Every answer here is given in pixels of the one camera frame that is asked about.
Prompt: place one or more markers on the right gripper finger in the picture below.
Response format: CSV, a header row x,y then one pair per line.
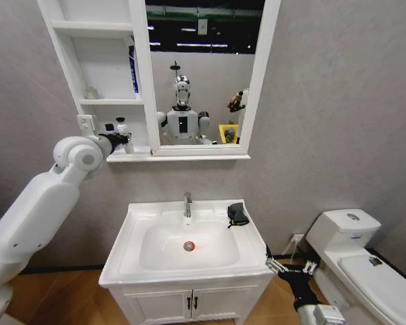
x,y
274,264
310,267

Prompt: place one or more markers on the white wall cabinet with shelves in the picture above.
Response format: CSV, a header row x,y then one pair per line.
x,y
98,67

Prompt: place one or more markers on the cabinet mirror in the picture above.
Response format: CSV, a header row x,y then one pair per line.
x,y
206,74

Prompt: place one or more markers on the white toilet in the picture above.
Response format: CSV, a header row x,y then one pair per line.
x,y
358,257

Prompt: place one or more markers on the chrome faucet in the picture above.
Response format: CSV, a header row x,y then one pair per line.
x,y
187,203

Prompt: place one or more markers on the chrome toilet flush button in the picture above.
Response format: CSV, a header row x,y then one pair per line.
x,y
352,216

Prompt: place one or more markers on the small bottle with dark cap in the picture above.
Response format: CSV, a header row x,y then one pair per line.
x,y
109,127

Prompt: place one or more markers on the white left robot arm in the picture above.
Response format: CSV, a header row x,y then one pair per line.
x,y
44,203

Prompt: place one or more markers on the white ceramic washbasin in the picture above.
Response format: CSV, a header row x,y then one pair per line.
x,y
189,240

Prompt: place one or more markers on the dark grey towel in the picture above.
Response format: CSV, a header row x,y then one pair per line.
x,y
238,215

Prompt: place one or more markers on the chrome sink drain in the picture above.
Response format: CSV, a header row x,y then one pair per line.
x,y
189,246

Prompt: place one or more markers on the white low wall socket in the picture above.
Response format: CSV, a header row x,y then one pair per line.
x,y
297,238

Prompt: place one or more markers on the white bottle with black cap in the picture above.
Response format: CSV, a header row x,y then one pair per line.
x,y
123,128

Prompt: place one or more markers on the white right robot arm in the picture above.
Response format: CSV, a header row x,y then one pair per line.
x,y
319,315

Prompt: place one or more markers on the small clear glass cup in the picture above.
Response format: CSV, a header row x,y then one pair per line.
x,y
91,93

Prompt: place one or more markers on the small dark tag on toilet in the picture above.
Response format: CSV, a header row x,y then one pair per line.
x,y
375,261

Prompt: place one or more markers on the blue and white toothpaste box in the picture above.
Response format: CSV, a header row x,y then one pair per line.
x,y
133,67

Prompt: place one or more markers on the white vanity cabinet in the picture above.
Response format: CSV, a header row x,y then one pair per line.
x,y
155,304

